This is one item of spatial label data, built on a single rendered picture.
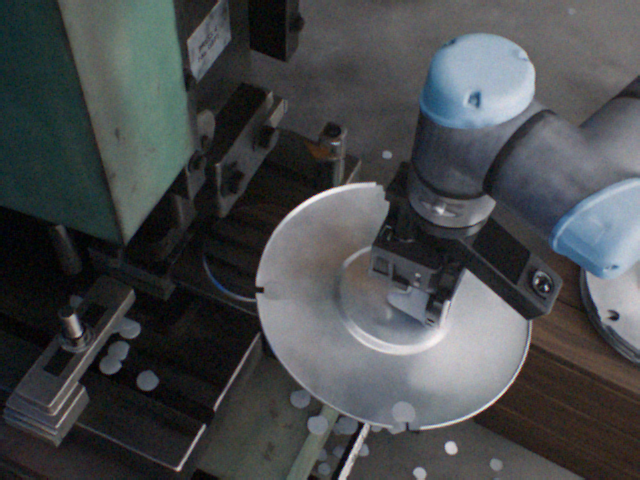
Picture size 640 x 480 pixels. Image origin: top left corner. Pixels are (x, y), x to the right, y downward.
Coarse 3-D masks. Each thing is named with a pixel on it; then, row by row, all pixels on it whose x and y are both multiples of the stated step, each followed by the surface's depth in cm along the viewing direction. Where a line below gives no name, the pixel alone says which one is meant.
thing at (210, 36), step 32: (192, 0) 70; (224, 0) 75; (192, 32) 72; (224, 32) 77; (192, 64) 74; (224, 64) 80; (224, 96) 83; (256, 96) 84; (224, 128) 82; (256, 128) 85; (224, 160) 81; (256, 160) 89; (224, 192) 83
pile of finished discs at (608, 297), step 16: (592, 288) 144; (608, 288) 144; (624, 288) 145; (592, 304) 143; (608, 304) 143; (624, 304) 143; (592, 320) 145; (608, 320) 142; (624, 320) 141; (608, 336) 142; (624, 336) 140; (624, 352) 141
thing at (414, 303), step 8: (392, 296) 89; (400, 296) 89; (408, 296) 88; (416, 296) 87; (424, 296) 86; (392, 304) 91; (400, 304) 90; (408, 304) 89; (416, 304) 88; (424, 304) 88; (448, 304) 87; (408, 312) 90; (416, 312) 90; (424, 312) 89; (424, 320) 90; (432, 328) 89
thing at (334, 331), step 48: (336, 192) 102; (288, 240) 97; (336, 240) 98; (288, 288) 94; (336, 288) 95; (384, 288) 95; (480, 288) 98; (288, 336) 91; (336, 336) 92; (384, 336) 92; (432, 336) 93; (480, 336) 95; (528, 336) 95; (336, 384) 89; (384, 384) 90; (432, 384) 91; (480, 384) 92
